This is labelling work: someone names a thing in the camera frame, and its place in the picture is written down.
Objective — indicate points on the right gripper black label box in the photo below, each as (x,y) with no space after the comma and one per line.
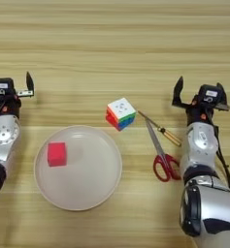
(211,93)

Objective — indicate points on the multicolour puzzle cube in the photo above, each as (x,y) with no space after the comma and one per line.
(121,111)

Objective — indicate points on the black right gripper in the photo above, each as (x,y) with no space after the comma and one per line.
(199,113)

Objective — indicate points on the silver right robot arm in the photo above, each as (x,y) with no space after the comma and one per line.
(203,193)

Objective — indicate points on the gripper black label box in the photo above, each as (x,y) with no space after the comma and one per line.
(211,93)
(4,86)

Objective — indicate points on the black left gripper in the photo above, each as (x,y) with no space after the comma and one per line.
(9,105)

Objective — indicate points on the small red cube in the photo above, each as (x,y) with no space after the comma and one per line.
(57,154)

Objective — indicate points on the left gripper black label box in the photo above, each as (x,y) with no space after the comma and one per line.
(4,86)

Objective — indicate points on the round white plate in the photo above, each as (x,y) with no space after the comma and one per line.
(87,180)

